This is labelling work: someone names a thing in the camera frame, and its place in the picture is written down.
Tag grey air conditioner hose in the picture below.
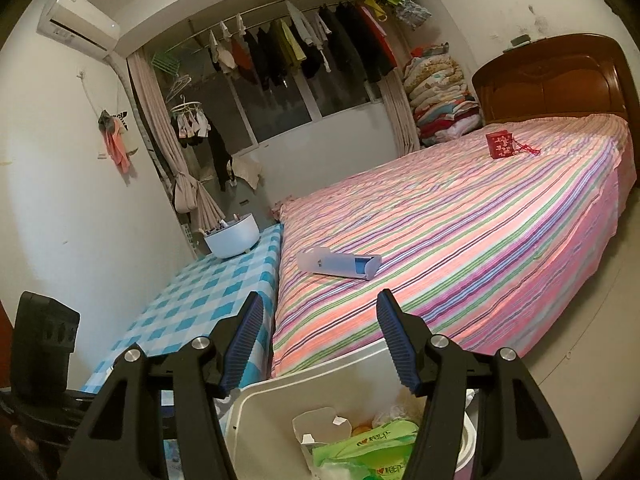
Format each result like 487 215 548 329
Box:
104 50 151 161

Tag pink cloth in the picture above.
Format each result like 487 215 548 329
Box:
97 110 138 176

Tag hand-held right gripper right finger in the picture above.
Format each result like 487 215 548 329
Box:
376 288 583 480

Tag white round container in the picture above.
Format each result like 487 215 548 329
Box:
202 213 261 260

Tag stack of folded quilts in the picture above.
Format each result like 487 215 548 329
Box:
402 42 483 148

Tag green tissue packet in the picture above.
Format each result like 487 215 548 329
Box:
312 420 421 480

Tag blue white checkered tablecloth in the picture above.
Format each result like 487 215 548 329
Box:
80 222 285 480

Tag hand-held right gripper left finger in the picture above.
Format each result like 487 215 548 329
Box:
59 291 266 480

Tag row of hanging clothes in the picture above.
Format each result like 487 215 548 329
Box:
207 0 433 91

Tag black hanging garment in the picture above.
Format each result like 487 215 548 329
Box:
207 120 236 193

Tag beige curtain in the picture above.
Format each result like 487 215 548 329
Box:
382 70 421 158
127 52 226 246

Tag wooden headboard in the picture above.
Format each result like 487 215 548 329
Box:
471 33 632 126

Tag white cardboard box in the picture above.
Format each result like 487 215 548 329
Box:
291 406 356 466

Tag red patterned pouch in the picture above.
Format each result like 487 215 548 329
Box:
485 130 541 160

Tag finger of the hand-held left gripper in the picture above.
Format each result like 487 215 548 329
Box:
160 392 177 440

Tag pink striped bed sheet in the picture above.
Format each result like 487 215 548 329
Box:
270 112 632 378

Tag round clip drying hanger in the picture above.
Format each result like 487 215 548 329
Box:
170 97 211 148

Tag white plastic trash bin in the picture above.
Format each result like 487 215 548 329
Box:
225 340 483 480

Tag white wall air conditioner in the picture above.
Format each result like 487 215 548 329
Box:
37 0 121 53

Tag light blue plastic case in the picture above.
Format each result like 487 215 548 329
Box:
296 247 383 281

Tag white wire hangers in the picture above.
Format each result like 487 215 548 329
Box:
165 74 193 103

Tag beige cloth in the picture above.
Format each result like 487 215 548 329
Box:
232 155 263 190

